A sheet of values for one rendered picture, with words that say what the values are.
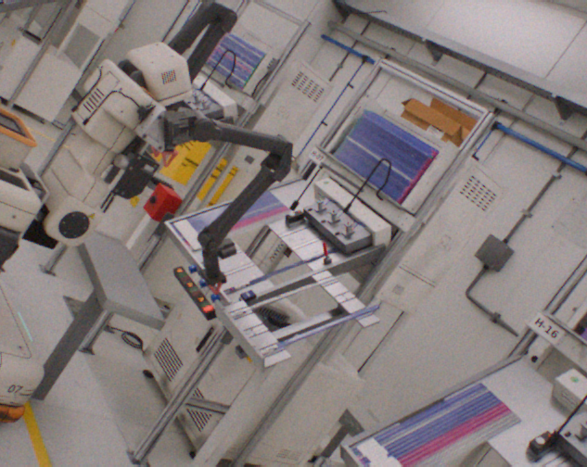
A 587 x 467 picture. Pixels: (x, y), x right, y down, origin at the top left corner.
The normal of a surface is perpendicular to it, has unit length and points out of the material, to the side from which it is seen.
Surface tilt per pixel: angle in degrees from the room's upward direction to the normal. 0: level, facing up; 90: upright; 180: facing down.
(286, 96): 90
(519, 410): 44
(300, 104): 90
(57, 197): 82
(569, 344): 90
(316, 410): 90
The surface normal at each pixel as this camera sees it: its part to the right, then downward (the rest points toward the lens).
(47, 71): 0.50, 0.47
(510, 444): -0.05, -0.82
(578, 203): -0.65, -0.35
